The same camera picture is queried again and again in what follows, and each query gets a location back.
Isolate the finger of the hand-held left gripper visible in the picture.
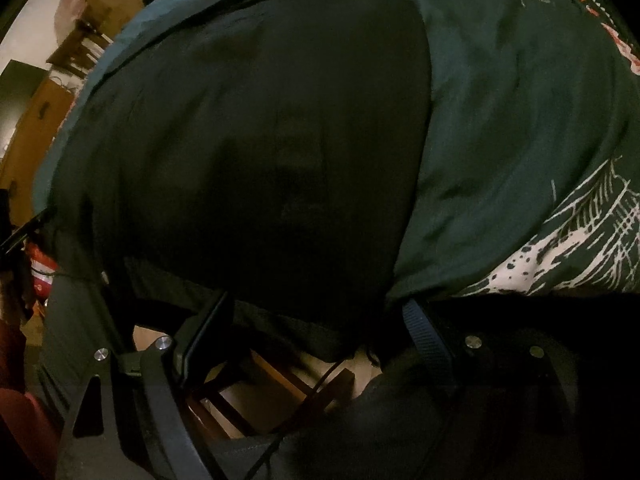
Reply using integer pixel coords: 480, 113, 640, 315
0, 207, 53, 256

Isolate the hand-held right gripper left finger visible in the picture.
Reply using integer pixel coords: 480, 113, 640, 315
54, 291, 236, 480

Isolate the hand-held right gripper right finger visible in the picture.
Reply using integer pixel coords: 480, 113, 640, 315
401, 296, 581, 466

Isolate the black and grey garment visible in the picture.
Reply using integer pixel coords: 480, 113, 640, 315
35, 0, 433, 411

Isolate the red packet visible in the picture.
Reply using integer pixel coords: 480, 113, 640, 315
27, 242, 56, 291

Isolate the wooden stool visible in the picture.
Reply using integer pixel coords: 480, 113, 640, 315
187, 350, 357, 441

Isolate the person's leg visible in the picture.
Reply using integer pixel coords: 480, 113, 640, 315
270, 355, 501, 480

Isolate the wooden dresser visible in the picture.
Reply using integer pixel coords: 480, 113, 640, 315
0, 77, 76, 231

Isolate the dark red cloth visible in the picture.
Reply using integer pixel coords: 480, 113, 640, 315
0, 310, 58, 480

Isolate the wooden slatted chair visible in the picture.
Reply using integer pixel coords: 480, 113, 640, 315
47, 22, 116, 78

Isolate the green printed duvet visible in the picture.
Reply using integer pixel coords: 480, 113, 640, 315
32, 0, 640, 306

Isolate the leaning round board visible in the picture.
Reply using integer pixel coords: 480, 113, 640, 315
55, 0, 141, 46

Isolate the cardboard box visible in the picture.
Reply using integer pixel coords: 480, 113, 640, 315
85, 0, 146, 36

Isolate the black cable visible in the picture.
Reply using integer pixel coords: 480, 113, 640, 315
245, 355, 351, 480

